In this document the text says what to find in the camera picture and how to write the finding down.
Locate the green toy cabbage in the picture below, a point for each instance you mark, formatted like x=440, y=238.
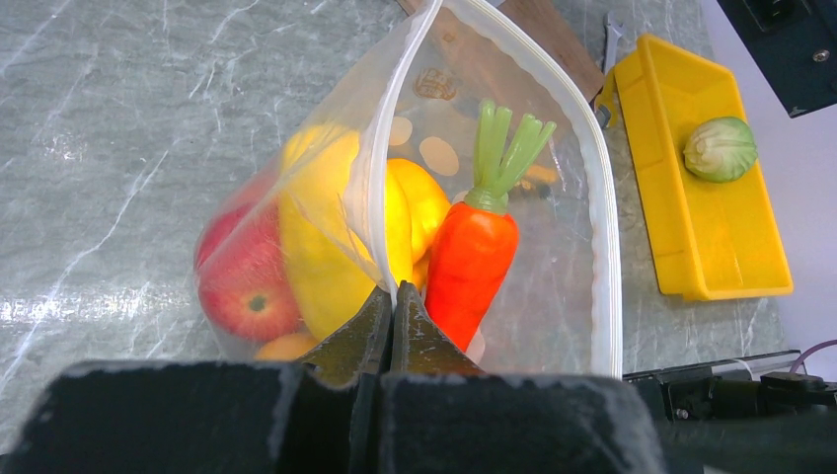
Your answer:
x=721, y=150

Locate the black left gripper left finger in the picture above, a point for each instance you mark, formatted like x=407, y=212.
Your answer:
x=314, y=415

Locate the wooden board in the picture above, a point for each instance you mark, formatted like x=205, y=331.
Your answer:
x=541, y=22

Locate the orange toy fruit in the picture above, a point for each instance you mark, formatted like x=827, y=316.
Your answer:
x=287, y=348

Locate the yellow plastic tray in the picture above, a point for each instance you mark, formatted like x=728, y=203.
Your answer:
x=709, y=241

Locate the dark grey server chassis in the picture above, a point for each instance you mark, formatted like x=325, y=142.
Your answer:
x=793, y=43

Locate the clear dotted zip bag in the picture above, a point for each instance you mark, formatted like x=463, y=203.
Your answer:
x=416, y=94

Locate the yellow toy bell pepper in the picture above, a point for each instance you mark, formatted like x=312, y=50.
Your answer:
x=427, y=204

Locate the orange toy carrot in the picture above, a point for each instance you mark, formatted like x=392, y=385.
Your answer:
x=475, y=245

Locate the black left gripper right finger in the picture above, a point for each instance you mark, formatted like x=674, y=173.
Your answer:
x=471, y=422

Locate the silver open-end wrench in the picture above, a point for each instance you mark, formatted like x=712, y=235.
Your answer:
x=614, y=30

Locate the red toy apple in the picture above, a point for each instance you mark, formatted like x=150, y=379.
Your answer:
x=241, y=284

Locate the yellow handled screwdriver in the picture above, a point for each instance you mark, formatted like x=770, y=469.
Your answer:
x=540, y=175

